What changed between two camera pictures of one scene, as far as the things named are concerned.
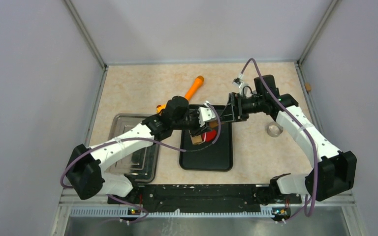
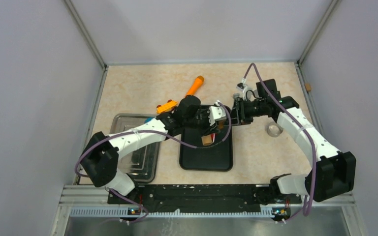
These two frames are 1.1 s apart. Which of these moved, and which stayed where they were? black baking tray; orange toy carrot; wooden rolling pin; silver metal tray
Moved: wooden rolling pin
Stayed: orange toy carrot; silver metal tray; black baking tray
